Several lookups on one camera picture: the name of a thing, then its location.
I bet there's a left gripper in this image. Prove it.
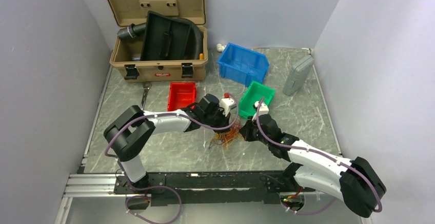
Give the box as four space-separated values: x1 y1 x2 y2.
203 106 231 134

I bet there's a wire bundle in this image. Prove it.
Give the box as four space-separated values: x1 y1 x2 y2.
209 120 244 152

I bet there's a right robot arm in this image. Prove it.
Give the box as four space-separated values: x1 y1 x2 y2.
239 114 386 218

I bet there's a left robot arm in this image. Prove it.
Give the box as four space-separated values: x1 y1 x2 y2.
103 93 239 193

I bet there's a red plastic bin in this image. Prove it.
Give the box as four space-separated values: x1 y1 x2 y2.
167 82 197 111

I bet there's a green plastic bin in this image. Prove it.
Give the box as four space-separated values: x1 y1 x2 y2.
239 81 275 118

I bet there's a blue plastic bin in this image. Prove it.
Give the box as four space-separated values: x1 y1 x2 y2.
217 43 269 87

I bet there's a silver open-end wrench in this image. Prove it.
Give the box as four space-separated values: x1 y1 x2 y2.
140 82 152 110

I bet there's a white pipe fitting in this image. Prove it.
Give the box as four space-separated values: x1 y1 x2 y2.
216 44 226 53

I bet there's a grey plastic case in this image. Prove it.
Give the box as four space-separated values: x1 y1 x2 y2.
283 55 314 96

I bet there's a black tray insert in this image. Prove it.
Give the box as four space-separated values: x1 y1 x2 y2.
141 11 191 61

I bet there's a tan plastic toolbox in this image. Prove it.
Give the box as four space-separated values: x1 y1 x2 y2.
107 0 208 83

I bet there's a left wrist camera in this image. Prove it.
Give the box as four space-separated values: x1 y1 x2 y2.
219 92 236 116

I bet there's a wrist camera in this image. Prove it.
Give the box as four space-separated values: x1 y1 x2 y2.
219 92 236 116
253 101 269 117

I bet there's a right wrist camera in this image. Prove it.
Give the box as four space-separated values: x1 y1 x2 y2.
253 101 269 117

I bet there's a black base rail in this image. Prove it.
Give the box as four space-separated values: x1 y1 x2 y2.
113 171 305 209

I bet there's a black corrugated hose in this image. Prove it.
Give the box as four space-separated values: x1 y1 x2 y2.
117 18 204 60

